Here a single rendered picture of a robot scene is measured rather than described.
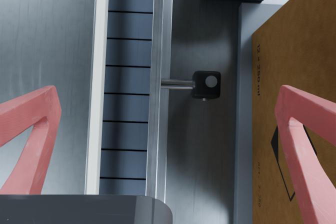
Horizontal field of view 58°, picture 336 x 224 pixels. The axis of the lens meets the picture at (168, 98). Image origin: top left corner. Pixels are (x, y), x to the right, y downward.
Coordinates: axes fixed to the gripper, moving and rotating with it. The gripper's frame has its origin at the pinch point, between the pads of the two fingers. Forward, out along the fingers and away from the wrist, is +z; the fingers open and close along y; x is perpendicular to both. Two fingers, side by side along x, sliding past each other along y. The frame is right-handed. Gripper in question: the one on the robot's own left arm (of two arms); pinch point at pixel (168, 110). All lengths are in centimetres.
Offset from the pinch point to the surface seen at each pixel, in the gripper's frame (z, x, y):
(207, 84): 15.8, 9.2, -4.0
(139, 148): 19.8, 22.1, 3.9
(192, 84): 18.6, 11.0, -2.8
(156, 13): 23.6, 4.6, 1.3
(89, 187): 14.2, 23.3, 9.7
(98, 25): 27.1, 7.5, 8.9
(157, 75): 19.1, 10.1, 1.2
